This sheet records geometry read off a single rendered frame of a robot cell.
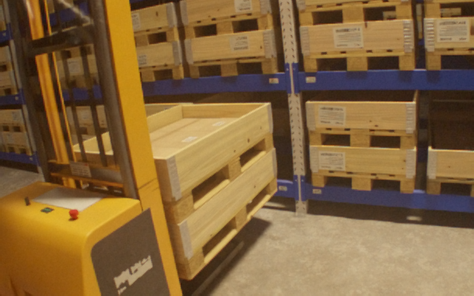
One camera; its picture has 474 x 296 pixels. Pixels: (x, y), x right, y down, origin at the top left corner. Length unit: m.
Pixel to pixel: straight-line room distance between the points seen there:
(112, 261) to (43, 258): 0.31
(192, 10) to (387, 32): 1.58
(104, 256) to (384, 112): 2.03
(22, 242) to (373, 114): 2.28
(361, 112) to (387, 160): 0.40
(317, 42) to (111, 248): 1.98
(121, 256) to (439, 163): 2.16
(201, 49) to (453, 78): 1.96
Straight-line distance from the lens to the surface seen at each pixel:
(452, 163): 2.82
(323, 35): 2.74
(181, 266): 1.98
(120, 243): 1.54
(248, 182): 2.42
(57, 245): 1.55
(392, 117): 2.71
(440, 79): 2.68
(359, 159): 2.84
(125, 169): 1.59
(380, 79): 2.70
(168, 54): 3.38
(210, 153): 2.00
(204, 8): 3.15
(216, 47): 3.10
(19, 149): 6.01
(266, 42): 2.88
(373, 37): 2.67
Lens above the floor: 1.50
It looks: 16 degrees down
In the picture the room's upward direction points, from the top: 7 degrees counter-clockwise
